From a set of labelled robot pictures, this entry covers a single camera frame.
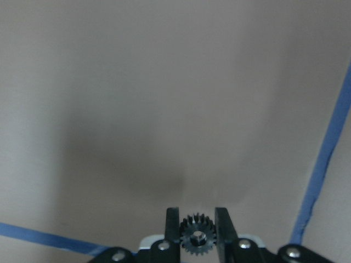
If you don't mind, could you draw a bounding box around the brown paper table cover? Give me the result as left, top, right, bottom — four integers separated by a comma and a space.
1, 1, 350, 250

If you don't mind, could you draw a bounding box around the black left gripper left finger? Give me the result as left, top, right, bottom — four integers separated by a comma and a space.
164, 207, 180, 248

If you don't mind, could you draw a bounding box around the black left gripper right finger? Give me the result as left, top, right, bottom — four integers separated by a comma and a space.
214, 207, 238, 248

